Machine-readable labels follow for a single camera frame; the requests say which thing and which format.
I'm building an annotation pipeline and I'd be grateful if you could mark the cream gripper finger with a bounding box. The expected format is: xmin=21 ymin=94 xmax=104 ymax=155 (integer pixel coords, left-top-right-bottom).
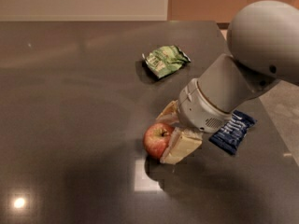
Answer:
xmin=156 ymin=101 xmax=178 ymax=125
xmin=160 ymin=127 xmax=203 ymax=164

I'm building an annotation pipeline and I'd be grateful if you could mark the red apple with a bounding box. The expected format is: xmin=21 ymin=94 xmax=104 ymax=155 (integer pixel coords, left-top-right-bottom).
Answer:
xmin=143 ymin=123 xmax=175 ymax=160

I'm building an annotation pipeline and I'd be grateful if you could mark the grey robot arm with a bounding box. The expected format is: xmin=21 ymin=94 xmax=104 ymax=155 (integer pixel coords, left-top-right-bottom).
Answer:
xmin=158 ymin=0 xmax=299 ymax=164

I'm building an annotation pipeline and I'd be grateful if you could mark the dark blue snack bag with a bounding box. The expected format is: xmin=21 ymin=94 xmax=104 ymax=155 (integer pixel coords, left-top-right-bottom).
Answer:
xmin=208 ymin=110 xmax=257 ymax=155

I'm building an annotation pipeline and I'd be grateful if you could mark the green jalapeno chip bag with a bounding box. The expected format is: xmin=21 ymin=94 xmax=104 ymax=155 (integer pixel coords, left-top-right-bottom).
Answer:
xmin=142 ymin=45 xmax=191 ymax=79

